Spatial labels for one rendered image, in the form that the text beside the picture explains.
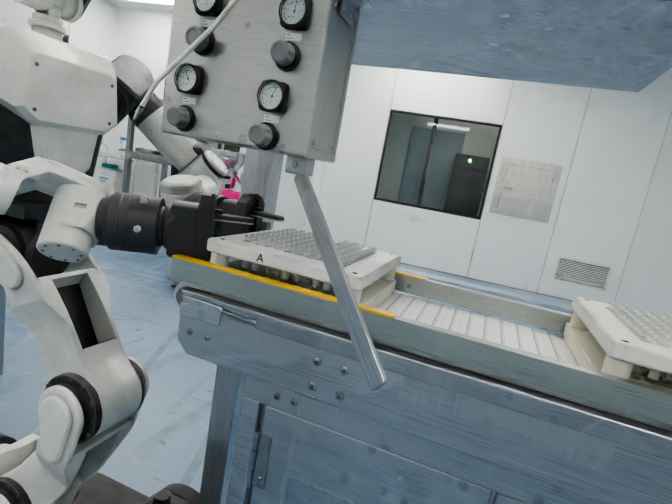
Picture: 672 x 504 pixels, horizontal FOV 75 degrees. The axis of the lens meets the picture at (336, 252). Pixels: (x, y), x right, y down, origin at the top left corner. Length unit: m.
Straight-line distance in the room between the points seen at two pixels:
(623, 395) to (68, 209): 0.73
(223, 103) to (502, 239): 5.38
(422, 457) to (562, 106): 5.52
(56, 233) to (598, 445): 0.72
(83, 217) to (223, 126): 0.25
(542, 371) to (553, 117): 5.46
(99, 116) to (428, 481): 0.91
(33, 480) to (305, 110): 1.00
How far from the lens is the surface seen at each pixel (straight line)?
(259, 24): 0.60
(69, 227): 0.72
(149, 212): 0.70
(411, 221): 5.83
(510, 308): 0.82
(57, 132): 1.03
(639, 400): 0.59
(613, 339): 0.59
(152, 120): 1.21
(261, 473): 0.80
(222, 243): 0.66
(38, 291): 1.02
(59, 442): 1.06
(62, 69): 1.02
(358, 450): 0.71
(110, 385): 1.04
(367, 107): 6.00
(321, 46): 0.56
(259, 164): 0.94
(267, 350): 0.64
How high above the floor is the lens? 1.14
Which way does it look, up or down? 10 degrees down
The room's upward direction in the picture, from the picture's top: 10 degrees clockwise
